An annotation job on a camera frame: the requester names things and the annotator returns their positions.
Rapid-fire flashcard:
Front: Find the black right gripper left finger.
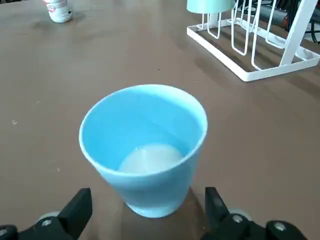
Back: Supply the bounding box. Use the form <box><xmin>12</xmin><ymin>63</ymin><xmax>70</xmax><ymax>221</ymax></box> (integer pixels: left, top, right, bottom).
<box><xmin>0</xmin><ymin>187</ymin><xmax>93</xmax><ymax>240</ymax></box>

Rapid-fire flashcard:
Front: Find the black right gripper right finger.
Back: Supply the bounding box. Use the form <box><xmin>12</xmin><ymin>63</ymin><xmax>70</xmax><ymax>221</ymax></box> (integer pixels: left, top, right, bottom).
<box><xmin>199</xmin><ymin>186</ymin><xmax>311</xmax><ymax>240</ymax></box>

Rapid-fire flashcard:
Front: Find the blue ceramic cup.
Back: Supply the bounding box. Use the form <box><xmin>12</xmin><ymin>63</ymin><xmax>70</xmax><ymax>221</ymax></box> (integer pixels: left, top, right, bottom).
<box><xmin>78</xmin><ymin>84</ymin><xmax>209</xmax><ymax>218</ymax></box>

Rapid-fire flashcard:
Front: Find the white juice bottle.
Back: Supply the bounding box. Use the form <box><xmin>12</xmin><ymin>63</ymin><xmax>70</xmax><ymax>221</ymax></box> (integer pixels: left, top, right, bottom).
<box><xmin>42</xmin><ymin>0</ymin><xmax>74</xmax><ymax>24</ymax></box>

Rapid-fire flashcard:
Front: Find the mint green cup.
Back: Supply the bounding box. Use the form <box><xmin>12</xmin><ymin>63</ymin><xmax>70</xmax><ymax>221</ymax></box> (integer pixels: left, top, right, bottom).
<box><xmin>186</xmin><ymin>0</ymin><xmax>235</xmax><ymax>14</ymax></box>

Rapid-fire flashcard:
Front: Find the grey cylindrical tool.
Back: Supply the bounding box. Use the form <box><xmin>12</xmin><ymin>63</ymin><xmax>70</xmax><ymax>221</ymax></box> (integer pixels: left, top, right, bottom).
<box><xmin>258</xmin><ymin>3</ymin><xmax>290</xmax><ymax>29</ymax></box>

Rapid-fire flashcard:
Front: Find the white wire cup rack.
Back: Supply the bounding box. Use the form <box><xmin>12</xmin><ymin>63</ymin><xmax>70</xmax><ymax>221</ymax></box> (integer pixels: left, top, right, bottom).
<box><xmin>186</xmin><ymin>0</ymin><xmax>320</xmax><ymax>83</ymax></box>

